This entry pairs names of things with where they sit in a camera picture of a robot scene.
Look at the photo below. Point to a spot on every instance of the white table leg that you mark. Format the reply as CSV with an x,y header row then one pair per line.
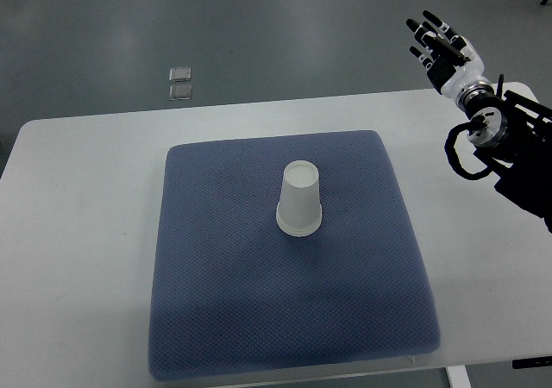
x,y
458,377

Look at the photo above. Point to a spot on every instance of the upper metal floor plate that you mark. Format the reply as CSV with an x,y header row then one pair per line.
x,y
179,74

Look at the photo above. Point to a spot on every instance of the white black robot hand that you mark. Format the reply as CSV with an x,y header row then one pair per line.
x,y
449,59

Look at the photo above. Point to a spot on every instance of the white paper cup on cushion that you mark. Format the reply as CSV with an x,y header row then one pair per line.
x,y
295,231

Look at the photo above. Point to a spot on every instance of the white paper cup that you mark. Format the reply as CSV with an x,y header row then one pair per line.
x,y
295,231
299,201

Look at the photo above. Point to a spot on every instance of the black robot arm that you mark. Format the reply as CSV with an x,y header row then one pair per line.
x,y
511,135

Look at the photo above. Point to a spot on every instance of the black table control panel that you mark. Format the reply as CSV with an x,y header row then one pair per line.
x,y
534,362

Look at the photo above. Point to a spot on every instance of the blue quilted cushion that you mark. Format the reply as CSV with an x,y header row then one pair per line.
x,y
232,293

